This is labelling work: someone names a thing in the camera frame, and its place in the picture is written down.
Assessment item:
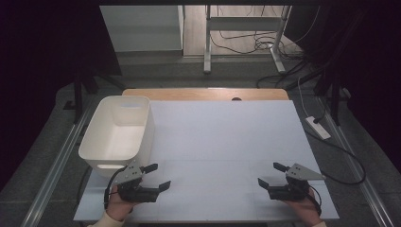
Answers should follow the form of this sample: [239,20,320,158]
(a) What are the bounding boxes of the white power strip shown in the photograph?
[305,115,332,141]

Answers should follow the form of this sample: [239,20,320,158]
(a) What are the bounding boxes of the white plastic bin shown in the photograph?
[78,95,155,178]

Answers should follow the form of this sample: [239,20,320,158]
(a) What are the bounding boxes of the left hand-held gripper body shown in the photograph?
[113,160,161,204]

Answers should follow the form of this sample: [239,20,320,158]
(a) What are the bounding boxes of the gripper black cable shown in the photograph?
[306,183,323,217]
[103,166,128,210]

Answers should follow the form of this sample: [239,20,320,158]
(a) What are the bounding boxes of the black stand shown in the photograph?
[64,62,127,124]
[285,62,351,127]

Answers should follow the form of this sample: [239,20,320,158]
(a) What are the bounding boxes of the grey metal desk frame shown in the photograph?
[202,5,292,75]

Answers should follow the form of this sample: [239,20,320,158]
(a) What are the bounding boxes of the white cabinet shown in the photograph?
[99,5,185,53]

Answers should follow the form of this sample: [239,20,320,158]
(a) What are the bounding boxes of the person's left hand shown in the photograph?
[105,183,144,222]

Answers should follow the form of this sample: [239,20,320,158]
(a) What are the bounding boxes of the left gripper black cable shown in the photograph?
[103,166,128,210]

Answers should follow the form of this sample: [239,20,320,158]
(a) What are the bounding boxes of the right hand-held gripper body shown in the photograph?
[268,162,327,201]

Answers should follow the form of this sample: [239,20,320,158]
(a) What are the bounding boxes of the tangle of floor cables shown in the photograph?
[209,5,313,61]

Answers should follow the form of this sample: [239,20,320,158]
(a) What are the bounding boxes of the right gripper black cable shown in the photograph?
[306,183,323,217]

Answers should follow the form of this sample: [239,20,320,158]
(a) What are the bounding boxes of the person's right hand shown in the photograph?
[283,188,323,225]

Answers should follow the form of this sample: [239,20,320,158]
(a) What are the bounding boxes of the long black floor cable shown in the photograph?
[304,129,367,186]

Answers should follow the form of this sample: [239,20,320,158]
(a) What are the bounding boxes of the wooden table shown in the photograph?
[122,88,290,102]

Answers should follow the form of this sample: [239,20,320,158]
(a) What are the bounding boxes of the white table mat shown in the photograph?
[73,99,340,221]

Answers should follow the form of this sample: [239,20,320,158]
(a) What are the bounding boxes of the aluminium floor rail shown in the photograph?
[318,94,395,227]
[20,103,96,227]

